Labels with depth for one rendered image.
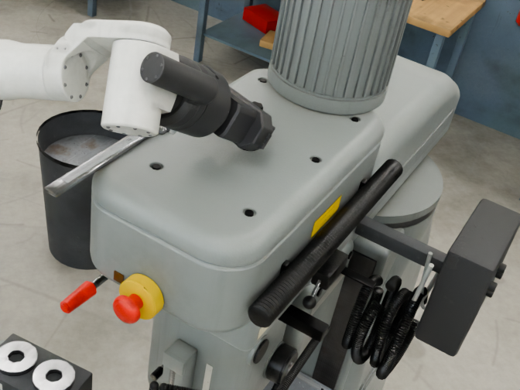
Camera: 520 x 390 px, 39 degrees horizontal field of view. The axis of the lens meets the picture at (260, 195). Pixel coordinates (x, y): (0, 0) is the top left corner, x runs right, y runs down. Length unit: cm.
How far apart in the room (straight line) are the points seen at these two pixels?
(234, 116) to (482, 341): 292
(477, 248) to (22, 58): 77
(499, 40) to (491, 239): 412
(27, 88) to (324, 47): 45
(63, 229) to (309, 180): 254
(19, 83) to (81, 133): 272
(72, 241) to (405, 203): 215
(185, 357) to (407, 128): 64
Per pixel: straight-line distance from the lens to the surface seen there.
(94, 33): 86
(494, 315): 390
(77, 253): 352
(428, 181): 170
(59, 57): 87
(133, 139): 101
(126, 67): 83
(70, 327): 333
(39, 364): 173
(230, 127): 93
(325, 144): 108
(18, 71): 89
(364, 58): 112
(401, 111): 151
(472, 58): 544
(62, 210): 338
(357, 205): 112
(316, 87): 114
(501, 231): 132
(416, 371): 346
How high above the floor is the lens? 244
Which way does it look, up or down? 36 degrees down
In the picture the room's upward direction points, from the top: 11 degrees clockwise
